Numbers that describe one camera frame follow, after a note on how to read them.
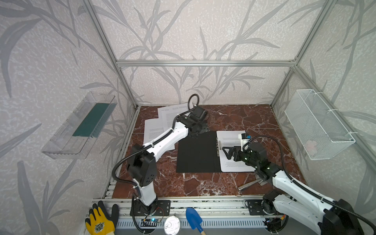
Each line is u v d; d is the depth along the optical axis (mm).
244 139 723
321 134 620
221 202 770
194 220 702
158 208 725
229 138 1015
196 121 627
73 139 634
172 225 650
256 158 620
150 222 720
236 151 709
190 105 771
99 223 679
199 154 915
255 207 737
